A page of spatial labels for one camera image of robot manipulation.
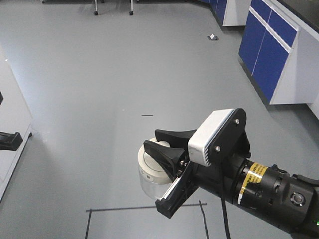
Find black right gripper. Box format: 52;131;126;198
144;108;251;218

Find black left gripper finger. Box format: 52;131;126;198
0;92;3;105
0;132;23;151

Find glass jar with cream lid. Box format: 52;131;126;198
138;144;172;200

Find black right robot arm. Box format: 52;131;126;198
144;108;319;239

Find white bench on left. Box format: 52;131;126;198
0;48;32;198

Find small debris on floor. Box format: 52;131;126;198
207;33;219;41

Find rolling chair legs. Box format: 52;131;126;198
39;0;135;16

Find blue lab cabinet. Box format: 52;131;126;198
207;0;319;105

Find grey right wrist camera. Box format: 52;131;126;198
187;109;235;167

